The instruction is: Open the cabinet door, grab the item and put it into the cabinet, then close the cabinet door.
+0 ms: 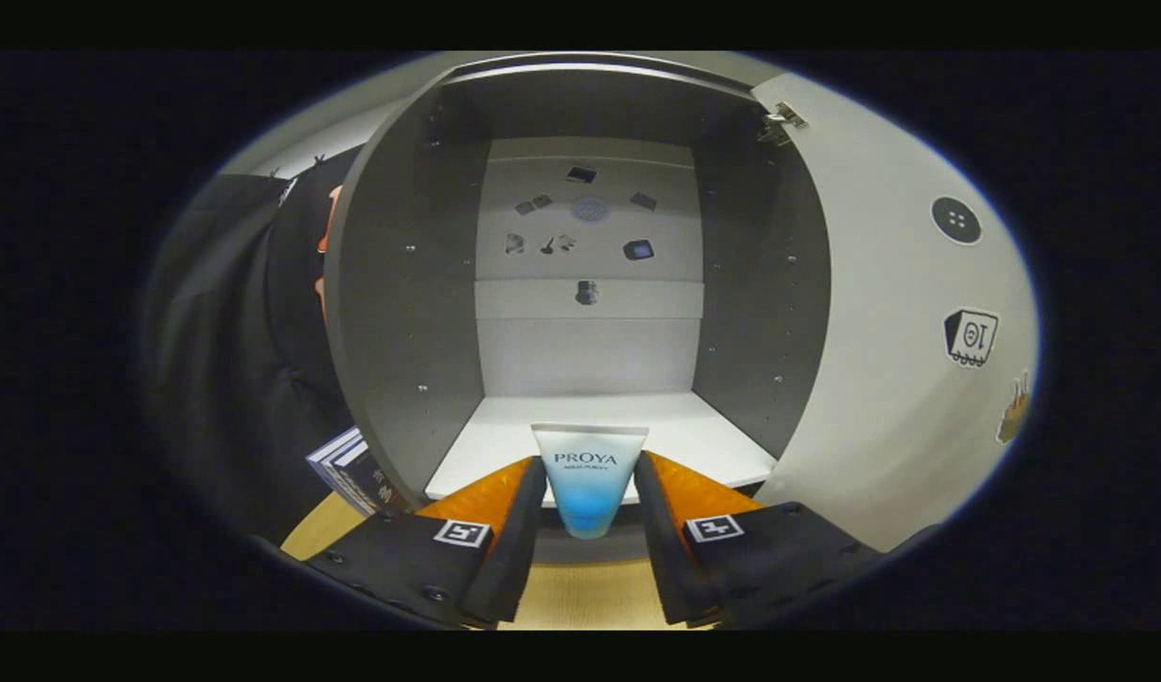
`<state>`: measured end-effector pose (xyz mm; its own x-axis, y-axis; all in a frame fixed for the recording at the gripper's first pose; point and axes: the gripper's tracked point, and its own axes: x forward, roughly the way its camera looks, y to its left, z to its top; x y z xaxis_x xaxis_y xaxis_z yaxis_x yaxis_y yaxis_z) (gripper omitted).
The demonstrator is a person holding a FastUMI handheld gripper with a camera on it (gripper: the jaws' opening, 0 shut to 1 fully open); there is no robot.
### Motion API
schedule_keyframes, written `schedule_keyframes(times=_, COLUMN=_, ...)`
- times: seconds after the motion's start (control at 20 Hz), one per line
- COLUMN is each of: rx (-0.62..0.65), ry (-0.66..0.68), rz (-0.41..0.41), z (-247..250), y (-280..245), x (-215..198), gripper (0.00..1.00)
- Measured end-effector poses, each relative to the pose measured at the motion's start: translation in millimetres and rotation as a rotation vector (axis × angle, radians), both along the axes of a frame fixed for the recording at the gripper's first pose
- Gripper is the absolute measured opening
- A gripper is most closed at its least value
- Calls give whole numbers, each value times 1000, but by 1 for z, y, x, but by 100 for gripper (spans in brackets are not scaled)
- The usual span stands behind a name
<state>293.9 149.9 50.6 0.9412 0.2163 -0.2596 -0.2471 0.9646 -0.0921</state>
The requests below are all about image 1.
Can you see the grey cabinet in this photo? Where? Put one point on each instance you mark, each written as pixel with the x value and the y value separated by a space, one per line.
pixel 401 313

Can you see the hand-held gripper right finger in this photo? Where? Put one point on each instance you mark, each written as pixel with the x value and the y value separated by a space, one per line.
pixel 666 549

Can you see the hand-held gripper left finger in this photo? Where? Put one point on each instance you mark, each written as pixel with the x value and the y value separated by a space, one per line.
pixel 509 549

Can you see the white cabinet door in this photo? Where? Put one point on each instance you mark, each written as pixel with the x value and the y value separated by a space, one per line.
pixel 884 379

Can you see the light blue book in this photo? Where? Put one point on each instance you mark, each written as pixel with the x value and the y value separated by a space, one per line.
pixel 332 453

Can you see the blue and white tube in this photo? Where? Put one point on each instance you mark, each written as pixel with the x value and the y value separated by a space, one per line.
pixel 588 483

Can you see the black backdrop cloth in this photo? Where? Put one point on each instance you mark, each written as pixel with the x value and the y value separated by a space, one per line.
pixel 230 360

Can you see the dark blue book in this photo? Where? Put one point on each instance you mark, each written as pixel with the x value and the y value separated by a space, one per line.
pixel 372 488

